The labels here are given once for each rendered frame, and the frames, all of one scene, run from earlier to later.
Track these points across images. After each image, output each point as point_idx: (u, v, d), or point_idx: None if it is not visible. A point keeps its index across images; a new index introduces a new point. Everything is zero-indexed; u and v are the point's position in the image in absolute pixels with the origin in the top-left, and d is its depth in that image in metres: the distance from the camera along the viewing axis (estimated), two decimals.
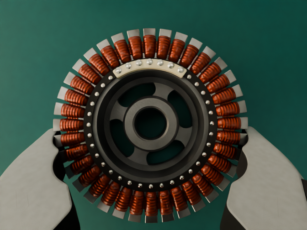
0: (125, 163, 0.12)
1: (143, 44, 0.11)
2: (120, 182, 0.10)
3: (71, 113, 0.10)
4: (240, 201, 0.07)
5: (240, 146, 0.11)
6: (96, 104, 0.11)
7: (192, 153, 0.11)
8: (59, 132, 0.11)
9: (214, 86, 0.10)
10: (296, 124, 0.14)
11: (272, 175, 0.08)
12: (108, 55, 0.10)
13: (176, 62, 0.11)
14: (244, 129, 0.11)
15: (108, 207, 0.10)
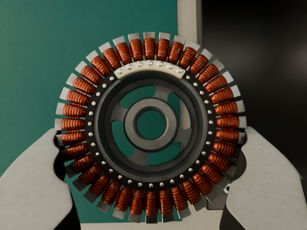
0: (125, 164, 0.12)
1: (143, 47, 0.11)
2: (120, 181, 0.10)
3: (73, 112, 0.10)
4: (240, 201, 0.07)
5: (240, 146, 0.11)
6: (97, 104, 0.11)
7: (192, 153, 0.11)
8: (60, 132, 0.11)
9: (213, 86, 0.10)
10: (136, 7, 0.19)
11: (272, 175, 0.08)
12: (110, 57, 0.11)
13: (175, 63, 0.11)
14: (243, 129, 0.11)
15: (108, 207, 0.10)
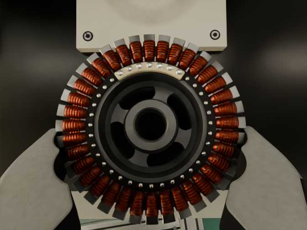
0: (126, 165, 0.12)
1: (143, 49, 0.11)
2: (121, 182, 0.10)
3: (73, 113, 0.10)
4: (239, 201, 0.07)
5: (240, 146, 0.11)
6: (98, 106, 0.11)
7: (192, 153, 0.11)
8: (60, 132, 0.11)
9: (212, 86, 0.11)
10: None
11: (272, 175, 0.08)
12: (110, 59, 0.11)
13: (174, 65, 0.11)
14: (243, 129, 0.11)
15: (108, 208, 0.10)
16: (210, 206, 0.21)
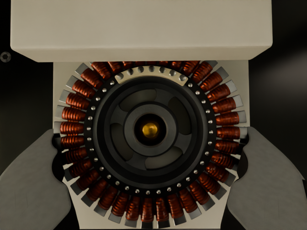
0: (124, 167, 0.12)
1: None
2: (118, 186, 0.10)
3: (71, 117, 0.10)
4: (240, 202, 0.07)
5: None
6: (97, 109, 0.11)
7: (190, 161, 0.11)
8: None
9: (215, 95, 0.10)
10: None
11: (273, 175, 0.08)
12: (111, 61, 0.10)
13: (177, 70, 0.11)
14: None
15: (105, 211, 0.11)
16: None
